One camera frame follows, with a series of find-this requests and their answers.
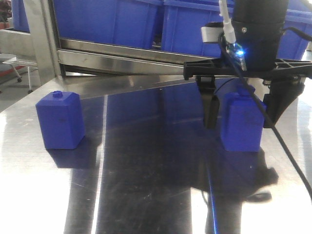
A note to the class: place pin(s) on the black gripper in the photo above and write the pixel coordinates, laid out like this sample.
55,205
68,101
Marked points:
253,55

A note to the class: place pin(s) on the blue block part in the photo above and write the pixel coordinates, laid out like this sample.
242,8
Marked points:
241,122
61,120

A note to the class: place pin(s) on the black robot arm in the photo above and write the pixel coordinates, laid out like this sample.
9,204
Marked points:
265,13

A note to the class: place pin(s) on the blue plastic bin far right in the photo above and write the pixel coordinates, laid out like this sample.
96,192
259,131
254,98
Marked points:
291,45

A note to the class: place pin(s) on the blue plastic bin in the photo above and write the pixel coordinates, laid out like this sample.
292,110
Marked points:
182,24
20,21
291,45
120,22

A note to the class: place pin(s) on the blue plastic bin middle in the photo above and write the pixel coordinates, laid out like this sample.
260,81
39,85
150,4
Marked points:
182,24

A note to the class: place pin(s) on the wheeled metal cart background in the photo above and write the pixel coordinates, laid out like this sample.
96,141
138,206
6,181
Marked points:
10,65

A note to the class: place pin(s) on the blue plastic bin far left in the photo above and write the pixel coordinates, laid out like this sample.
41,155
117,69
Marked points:
20,21

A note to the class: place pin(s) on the white cable connector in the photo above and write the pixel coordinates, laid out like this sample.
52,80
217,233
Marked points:
227,23

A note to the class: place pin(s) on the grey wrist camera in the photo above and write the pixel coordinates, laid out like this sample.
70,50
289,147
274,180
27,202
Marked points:
211,31

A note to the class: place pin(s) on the stainless steel shelf frame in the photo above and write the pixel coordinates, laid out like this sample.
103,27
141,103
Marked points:
53,56

